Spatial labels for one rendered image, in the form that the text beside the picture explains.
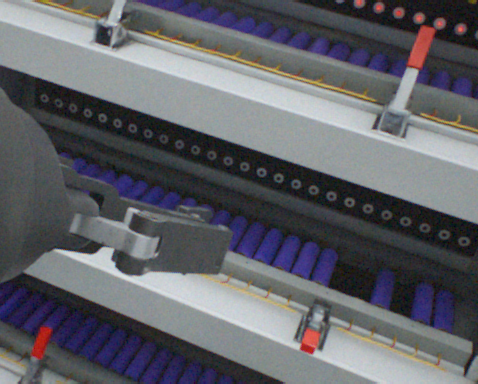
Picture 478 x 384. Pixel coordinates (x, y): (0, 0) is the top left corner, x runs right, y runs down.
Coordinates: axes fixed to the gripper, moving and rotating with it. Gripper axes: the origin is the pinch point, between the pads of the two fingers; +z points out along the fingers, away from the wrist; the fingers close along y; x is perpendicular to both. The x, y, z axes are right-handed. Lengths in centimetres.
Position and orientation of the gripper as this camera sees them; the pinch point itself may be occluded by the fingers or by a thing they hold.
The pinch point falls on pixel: (119, 203)
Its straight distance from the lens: 42.3
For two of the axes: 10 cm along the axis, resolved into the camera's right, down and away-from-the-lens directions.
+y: 9.1, 3.4, -2.5
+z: 2.6, 0.0, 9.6
